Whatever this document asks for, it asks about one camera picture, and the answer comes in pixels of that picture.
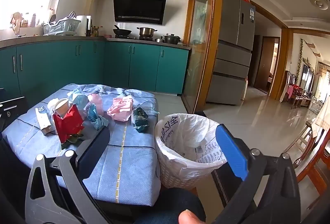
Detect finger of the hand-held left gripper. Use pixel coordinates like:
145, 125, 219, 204
0, 96, 29, 135

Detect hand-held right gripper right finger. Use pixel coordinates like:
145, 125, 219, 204
206, 123, 302, 224

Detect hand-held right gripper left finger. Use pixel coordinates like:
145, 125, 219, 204
25, 125, 111, 224

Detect white printed plastic bag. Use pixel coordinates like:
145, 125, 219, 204
154, 113, 228, 181

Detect pink printed packet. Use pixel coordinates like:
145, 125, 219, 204
107, 96, 134, 121

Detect blue face mask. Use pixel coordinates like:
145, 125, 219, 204
69, 90, 88, 111

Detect white lattice wastebasket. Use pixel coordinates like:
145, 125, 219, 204
157, 142, 225, 190

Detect person's right hand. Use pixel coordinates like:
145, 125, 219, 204
178, 210, 207, 224

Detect dark green wrapper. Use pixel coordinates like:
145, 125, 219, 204
61, 133, 84, 150

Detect white cardboard box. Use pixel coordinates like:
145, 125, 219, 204
35, 106, 58, 136

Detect blue checked tablecloth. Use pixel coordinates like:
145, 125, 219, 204
1, 83, 159, 208

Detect teal crumpled wrapper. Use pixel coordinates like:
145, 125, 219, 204
86, 103, 110, 130

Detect crumpled white tissue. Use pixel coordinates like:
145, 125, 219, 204
47, 98, 61, 111

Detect red snack packet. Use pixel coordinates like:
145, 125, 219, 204
52, 105, 85, 142

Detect paper cup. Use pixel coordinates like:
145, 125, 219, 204
53, 97, 71, 117

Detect small pink wrapper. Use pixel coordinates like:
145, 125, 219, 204
89, 93, 103, 106

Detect teal base cabinet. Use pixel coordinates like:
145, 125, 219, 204
0, 40, 106, 111
104, 41, 191, 96

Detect dark green snack packet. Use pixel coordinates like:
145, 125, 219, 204
131, 108, 150, 133

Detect wooden stool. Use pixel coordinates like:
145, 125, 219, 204
284, 118, 319, 163

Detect clear plastic wrapper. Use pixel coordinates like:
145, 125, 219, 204
143, 100, 160, 115

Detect person's leg in jeans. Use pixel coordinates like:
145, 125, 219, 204
133, 188, 207, 224

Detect dining chairs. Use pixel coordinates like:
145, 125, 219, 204
285, 71, 313, 109

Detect grey refrigerator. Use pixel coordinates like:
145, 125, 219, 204
206, 0, 256, 106

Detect brown wooden door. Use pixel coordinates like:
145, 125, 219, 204
254, 36, 280, 97

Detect red wooden chair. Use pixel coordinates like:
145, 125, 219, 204
296, 134, 330, 196

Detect white dish rack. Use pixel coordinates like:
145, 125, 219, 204
42, 19, 81, 36

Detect television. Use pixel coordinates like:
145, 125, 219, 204
302, 64, 314, 93

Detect wood framed glass door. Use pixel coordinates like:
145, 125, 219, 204
182, 0, 223, 114

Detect white kitchen appliance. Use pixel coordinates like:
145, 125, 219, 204
76, 15, 92, 36

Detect green garland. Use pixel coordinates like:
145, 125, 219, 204
296, 39, 305, 85

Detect gas hob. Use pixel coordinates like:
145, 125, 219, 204
115, 35, 155, 40

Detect black lidded pot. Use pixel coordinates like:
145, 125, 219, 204
164, 33, 182, 45

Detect black wok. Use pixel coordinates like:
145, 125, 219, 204
113, 24, 132, 36

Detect steel cooking pot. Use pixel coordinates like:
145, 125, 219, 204
137, 27, 158, 38

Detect black range hood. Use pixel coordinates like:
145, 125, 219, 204
113, 0, 167, 26

